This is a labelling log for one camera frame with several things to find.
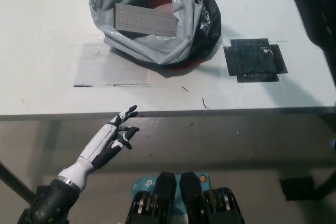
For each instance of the black metal table leg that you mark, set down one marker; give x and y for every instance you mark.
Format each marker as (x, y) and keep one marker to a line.
(14, 182)
(326, 182)

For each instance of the grey perforated rectangular container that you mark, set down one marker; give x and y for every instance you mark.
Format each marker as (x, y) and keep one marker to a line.
(144, 20)

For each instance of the teal cardboard box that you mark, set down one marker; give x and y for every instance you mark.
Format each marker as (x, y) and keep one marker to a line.
(144, 184)

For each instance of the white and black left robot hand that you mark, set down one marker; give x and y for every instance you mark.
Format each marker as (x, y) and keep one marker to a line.
(97, 148)

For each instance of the black tape patch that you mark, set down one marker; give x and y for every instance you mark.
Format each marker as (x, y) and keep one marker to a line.
(252, 58)

